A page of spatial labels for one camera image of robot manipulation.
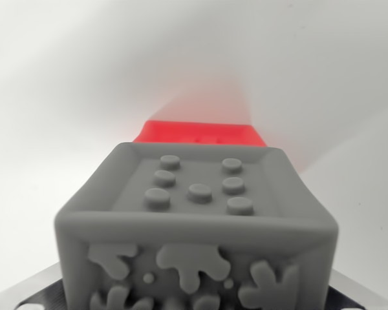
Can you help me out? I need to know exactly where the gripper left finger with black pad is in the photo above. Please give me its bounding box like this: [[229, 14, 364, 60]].
[[0, 260, 66, 310]]

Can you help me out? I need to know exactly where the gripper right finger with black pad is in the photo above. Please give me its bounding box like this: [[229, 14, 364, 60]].
[[325, 266, 388, 310]]

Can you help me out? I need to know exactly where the grey embossed cube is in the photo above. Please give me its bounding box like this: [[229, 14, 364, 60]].
[[54, 141, 340, 310]]

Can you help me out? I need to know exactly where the red embossed cube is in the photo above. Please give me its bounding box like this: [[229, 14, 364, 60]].
[[132, 119, 267, 147]]

